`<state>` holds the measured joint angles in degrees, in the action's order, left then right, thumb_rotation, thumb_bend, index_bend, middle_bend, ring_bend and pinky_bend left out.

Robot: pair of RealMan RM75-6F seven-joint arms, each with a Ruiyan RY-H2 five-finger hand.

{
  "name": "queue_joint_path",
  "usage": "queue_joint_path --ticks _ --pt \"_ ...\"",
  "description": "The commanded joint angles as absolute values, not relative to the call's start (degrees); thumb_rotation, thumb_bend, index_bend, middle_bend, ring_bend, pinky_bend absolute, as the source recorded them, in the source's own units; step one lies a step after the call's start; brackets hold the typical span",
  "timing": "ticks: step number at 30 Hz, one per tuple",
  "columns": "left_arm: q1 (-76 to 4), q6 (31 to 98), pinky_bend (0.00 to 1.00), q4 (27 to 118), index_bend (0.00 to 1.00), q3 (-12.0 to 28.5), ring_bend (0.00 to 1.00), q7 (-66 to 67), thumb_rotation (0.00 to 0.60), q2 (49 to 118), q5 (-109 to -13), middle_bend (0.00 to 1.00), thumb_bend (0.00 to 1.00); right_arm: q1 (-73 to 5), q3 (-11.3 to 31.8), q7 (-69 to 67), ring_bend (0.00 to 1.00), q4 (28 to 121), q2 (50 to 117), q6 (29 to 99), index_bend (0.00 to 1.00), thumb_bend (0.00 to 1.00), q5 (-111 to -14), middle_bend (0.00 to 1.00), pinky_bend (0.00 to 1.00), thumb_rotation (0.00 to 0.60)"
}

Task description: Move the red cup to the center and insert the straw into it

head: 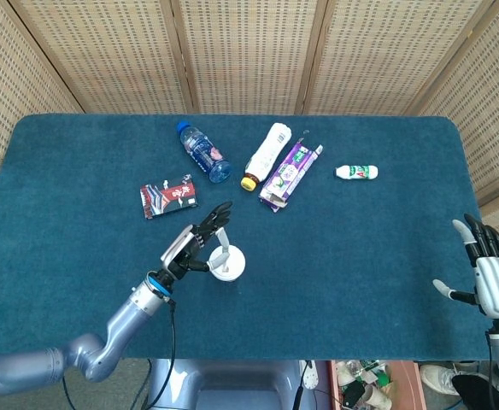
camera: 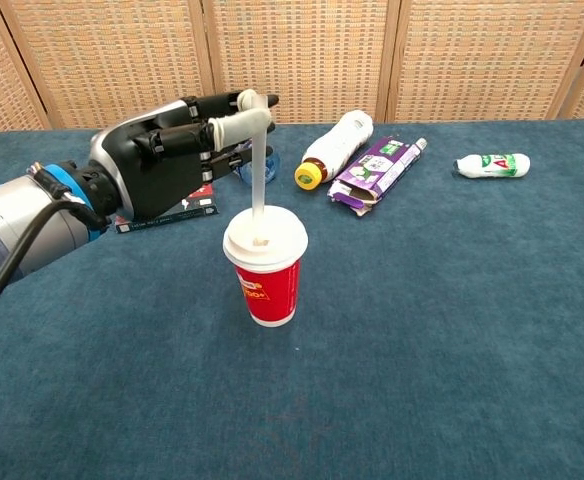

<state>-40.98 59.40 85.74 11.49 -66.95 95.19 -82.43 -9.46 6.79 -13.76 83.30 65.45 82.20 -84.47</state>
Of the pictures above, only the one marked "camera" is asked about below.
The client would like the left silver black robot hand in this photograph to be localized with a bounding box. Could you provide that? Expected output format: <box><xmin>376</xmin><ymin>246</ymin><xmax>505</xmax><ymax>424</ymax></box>
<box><xmin>87</xmin><ymin>89</ymin><xmax>280</xmax><ymax>220</ymax></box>

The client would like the clear plastic straw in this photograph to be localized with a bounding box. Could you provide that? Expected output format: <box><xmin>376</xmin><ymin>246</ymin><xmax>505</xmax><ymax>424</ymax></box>
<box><xmin>248</xmin><ymin>93</ymin><xmax>274</xmax><ymax>247</ymax></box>

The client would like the red paper cup white lid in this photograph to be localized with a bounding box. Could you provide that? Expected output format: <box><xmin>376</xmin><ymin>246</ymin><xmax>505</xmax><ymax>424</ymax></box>
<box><xmin>222</xmin><ymin>204</ymin><xmax>309</xmax><ymax>329</ymax></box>

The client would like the red black card box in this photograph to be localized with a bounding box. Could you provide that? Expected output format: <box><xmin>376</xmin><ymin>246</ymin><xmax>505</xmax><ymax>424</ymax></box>
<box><xmin>114</xmin><ymin>182</ymin><xmax>220</xmax><ymax>235</ymax></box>

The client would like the blue plastic water bottle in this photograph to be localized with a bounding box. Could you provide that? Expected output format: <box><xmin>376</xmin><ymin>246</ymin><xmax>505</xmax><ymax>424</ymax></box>
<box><xmin>231</xmin><ymin>141</ymin><xmax>282</xmax><ymax>188</ymax></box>

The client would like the white bottle yellow cap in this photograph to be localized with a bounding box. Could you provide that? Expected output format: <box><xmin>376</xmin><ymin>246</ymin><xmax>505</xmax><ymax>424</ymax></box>
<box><xmin>294</xmin><ymin>110</ymin><xmax>375</xmax><ymax>192</ymax></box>

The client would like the purple toothpaste box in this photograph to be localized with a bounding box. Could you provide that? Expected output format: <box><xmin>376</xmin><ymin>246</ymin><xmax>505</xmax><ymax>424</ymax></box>
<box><xmin>326</xmin><ymin>136</ymin><xmax>426</xmax><ymax>218</ymax></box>

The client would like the woven wooden folding screen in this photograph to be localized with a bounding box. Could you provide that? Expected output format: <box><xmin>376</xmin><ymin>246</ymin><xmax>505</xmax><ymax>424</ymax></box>
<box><xmin>0</xmin><ymin>0</ymin><xmax>584</xmax><ymax>134</ymax></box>

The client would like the blue felt table cover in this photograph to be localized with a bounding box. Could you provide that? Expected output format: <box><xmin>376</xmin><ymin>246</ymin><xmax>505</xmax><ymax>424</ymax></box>
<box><xmin>0</xmin><ymin>118</ymin><xmax>584</xmax><ymax>480</ymax></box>

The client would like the small white green drink bottle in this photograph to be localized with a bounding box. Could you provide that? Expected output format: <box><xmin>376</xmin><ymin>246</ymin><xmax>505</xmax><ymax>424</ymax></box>
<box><xmin>453</xmin><ymin>152</ymin><xmax>531</xmax><ymax>179</ymax></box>

